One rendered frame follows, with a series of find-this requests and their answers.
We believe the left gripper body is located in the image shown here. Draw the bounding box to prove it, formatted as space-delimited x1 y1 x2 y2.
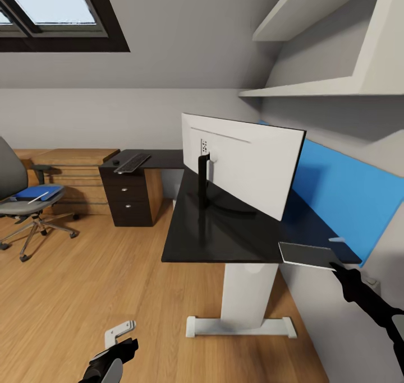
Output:
112 338 134 363

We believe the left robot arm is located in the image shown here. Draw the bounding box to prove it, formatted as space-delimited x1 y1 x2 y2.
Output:
78 320 139 383

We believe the notebook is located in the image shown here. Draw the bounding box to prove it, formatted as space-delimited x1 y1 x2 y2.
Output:
278 242 346 271

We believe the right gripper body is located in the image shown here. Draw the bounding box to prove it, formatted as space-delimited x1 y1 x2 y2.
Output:
341 268 379 309

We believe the keyboard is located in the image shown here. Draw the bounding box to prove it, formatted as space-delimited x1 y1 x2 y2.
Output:
114 154 151 172

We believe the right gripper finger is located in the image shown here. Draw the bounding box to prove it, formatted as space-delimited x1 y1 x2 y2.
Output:
332 266 342 282
330 262 348 276

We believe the swivel chair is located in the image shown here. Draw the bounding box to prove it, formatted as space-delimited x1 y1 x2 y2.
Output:
0 136 79 262

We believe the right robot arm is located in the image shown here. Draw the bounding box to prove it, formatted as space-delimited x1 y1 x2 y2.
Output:
330 262 404 375

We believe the folder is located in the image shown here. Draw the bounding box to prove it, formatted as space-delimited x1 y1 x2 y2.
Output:
10 186 62 201

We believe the monitor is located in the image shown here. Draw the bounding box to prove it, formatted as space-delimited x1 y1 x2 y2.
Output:
182 113 307 221

